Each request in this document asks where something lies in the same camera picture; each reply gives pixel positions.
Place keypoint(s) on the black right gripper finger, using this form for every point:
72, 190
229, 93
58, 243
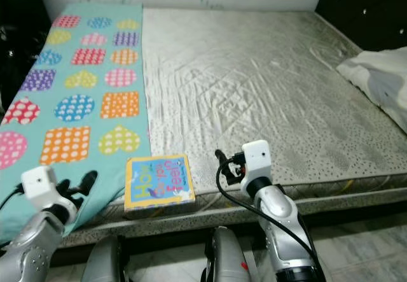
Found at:
222, 158

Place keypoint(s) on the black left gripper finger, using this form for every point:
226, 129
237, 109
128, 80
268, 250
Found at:
88, 183

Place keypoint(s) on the colourful children's book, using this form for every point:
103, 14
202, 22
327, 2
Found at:
159, 180

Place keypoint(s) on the white pillow with green tree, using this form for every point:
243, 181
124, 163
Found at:
378, 81

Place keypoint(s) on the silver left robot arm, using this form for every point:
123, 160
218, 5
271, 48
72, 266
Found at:
32, 250

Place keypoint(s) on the white quilted mattress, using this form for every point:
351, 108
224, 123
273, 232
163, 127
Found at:
241, 84

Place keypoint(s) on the silver left robot leg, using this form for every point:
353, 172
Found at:
108, 260

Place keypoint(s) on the silver robot leg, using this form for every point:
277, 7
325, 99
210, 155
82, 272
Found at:
229, 256
108, 260

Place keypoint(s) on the silver right robot leg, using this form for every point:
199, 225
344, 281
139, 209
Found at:
229, 256

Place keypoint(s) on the teal colourful patterned blanket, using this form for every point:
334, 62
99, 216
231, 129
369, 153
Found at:
89, 91

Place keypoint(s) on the dark bed base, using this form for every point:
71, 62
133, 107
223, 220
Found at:
369, 212

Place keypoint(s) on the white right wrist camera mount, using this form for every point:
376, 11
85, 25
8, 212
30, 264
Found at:
257, 158

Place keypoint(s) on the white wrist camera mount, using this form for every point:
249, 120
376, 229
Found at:
41, 183
257, 158

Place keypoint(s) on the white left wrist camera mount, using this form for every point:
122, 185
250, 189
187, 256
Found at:
41, 183

